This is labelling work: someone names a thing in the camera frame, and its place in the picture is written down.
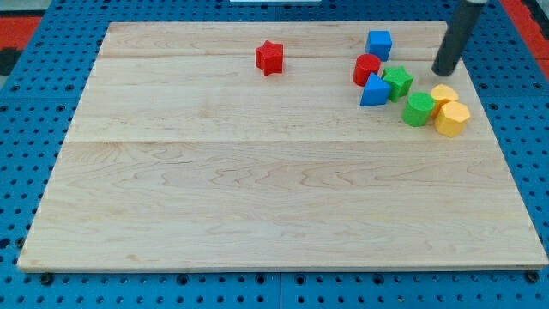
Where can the blue cube block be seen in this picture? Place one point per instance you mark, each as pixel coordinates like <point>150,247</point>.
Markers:
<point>379,43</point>

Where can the light wooden board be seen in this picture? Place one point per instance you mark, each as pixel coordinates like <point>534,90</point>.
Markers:
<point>183,157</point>

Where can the red star block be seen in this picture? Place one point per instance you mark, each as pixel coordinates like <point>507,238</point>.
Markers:
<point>269,58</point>

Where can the blue triangular prism block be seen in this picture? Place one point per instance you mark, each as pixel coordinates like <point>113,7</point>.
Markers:
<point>375,92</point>

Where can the red cylinder block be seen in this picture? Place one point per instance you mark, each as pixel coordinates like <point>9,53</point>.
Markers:
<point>365,65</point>

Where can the green star block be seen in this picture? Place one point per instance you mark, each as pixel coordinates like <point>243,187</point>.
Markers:
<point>400,81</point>

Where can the green cylinder block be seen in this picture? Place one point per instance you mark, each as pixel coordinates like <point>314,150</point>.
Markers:
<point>418,109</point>

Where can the yellow heart block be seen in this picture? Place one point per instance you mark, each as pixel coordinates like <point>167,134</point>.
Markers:
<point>442,94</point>

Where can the yellow hexagon block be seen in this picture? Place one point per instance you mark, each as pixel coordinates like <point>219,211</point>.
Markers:
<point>452,119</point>

